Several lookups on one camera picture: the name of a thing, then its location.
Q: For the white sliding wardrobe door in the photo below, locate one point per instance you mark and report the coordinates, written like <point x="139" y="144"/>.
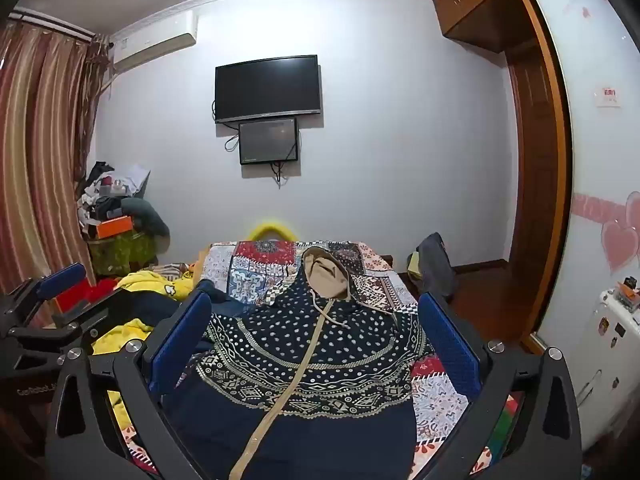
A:
<point x="595" y="160"/>

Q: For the large black wall television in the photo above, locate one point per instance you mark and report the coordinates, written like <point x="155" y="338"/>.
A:
<point x="267" y="87"/>

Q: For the patchwork bedsheet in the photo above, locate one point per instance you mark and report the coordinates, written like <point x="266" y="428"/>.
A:
<point x="240" y="270"/>

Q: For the wooden overhead cabinet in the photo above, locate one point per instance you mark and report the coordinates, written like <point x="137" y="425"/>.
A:
<point x="465" y="5"/>

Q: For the navy patterned hoodie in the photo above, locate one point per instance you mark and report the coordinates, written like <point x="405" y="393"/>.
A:
<point x="310" y="360"/>

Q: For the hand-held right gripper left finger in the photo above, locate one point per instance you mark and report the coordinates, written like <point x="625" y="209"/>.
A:
<point x="181" y="342"/>

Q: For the orange box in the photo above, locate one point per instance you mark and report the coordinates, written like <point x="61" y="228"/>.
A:
<point x="115" y="227"/>

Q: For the wooden door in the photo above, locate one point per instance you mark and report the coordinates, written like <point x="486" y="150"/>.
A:
<point x="535" y="185"/>

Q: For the red label sticker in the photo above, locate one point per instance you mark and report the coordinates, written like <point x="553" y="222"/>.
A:
<point x="608" y="97"/>

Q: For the pile of clothes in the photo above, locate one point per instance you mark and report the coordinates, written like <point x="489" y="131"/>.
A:
<point x="117" y="200"/>

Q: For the yellow printed blanket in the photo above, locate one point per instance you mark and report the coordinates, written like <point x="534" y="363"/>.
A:
<point x="150" y="282"/>

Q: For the red cloth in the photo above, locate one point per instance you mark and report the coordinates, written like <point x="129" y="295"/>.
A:
<point x="95" y="292"/>

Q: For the small black wall monitor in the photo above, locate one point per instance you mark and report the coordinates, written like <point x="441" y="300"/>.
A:
<point x="268" y="141"/>

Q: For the green patterned cloth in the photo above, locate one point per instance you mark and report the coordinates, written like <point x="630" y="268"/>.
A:
<point x="122" y="255"/>

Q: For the white refrigerator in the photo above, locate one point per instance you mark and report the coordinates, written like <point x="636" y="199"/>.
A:
<point x="610" y="360"/>

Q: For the white air conditioner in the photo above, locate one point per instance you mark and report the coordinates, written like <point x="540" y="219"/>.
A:
<point x="155" y="40"/>

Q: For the grey bag on floor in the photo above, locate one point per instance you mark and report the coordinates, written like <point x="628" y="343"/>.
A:
<point x="436" y="265"/>

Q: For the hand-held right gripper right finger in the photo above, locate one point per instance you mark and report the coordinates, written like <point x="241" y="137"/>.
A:
<point x="450" y="345"/>

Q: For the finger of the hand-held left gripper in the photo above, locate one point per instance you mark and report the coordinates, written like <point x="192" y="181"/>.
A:
<point x="62" y="277"/>
<point x="80" y="317"/>

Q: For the striped brown curtain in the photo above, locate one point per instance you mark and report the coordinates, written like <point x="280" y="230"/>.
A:
<point x="45" y="160"/>

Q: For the pink heart sticker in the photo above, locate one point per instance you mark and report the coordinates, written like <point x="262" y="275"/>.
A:
<point x="620" y="245"/>

